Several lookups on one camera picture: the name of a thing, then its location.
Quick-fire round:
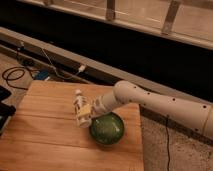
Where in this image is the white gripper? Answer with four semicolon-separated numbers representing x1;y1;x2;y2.
80;98;104;117

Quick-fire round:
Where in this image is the white plastic bottle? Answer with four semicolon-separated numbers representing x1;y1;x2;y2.
74;89;92;128

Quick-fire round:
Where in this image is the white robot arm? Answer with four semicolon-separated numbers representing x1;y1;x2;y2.
77;81;213;140

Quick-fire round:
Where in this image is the green ceramic bowl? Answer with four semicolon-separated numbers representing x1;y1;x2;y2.
89;112;125;145

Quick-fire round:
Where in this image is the blue object on floor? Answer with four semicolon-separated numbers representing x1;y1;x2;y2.
34;70;49;80

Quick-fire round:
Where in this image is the black device at left edge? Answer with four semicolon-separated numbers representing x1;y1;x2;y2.
0;85;16;135

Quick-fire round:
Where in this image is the white cable with plug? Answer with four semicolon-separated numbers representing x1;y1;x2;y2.
39;46;87;81

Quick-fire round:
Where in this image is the black cable on right floor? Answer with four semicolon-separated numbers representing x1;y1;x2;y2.
164;114;172;171

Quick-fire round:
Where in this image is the wooden railing frame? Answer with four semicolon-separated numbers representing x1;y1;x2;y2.
18;0;213;50

